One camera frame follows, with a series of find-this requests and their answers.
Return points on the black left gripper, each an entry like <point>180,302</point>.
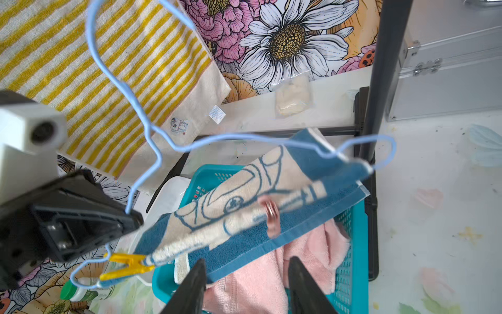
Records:
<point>62,220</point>

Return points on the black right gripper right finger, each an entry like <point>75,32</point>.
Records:
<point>305,295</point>

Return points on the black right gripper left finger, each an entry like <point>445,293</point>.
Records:
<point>188,298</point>

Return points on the teal plastic basket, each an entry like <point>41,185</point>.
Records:
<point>352,285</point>

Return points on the pink towel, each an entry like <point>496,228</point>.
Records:
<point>260,287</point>

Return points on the pink clothespin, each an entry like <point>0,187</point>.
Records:
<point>273,216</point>

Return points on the blue wire hanger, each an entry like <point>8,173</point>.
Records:
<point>149,127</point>

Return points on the blue and beige towel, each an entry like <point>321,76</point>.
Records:
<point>226,227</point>

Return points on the black clothes rack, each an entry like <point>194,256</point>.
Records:
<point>395,18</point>

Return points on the yellow clothespin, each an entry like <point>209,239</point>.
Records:
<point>132,265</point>

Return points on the green capped white bottle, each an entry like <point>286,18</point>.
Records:
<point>73,293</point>

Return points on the white plastic tray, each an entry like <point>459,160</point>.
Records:
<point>167,201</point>

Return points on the clear plastic bag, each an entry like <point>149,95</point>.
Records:
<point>293,95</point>

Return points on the silver aluminium case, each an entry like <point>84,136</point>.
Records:
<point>451,60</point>

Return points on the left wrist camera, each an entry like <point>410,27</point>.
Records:
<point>31,134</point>

